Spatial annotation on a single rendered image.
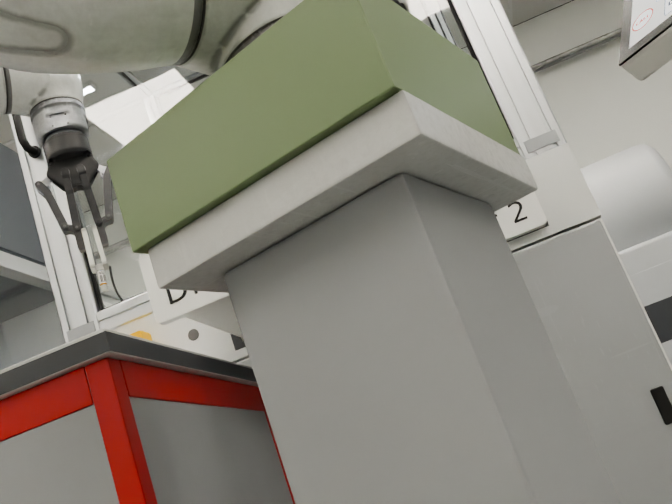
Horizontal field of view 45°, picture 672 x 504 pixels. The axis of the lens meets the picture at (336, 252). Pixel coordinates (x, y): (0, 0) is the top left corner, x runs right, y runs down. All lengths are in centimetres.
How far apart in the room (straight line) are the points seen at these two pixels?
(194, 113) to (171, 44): 10
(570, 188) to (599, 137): 349
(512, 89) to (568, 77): 356
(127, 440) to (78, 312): 76
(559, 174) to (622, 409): 42
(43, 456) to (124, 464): 10
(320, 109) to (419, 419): 25
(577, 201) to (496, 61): 31
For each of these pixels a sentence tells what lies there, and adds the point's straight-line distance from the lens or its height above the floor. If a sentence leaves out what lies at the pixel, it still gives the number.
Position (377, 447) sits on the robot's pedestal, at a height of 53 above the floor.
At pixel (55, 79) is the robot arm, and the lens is 145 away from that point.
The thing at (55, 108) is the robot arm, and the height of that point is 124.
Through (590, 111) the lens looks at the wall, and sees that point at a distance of 502.
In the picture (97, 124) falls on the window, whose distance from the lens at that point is 177.
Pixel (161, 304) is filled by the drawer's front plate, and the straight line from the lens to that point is 120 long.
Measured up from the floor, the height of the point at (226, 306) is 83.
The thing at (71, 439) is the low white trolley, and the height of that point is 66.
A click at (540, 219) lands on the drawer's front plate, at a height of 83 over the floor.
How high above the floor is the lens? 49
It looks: 17 degrees up
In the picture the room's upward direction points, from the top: 20 degrees counter-clockwise
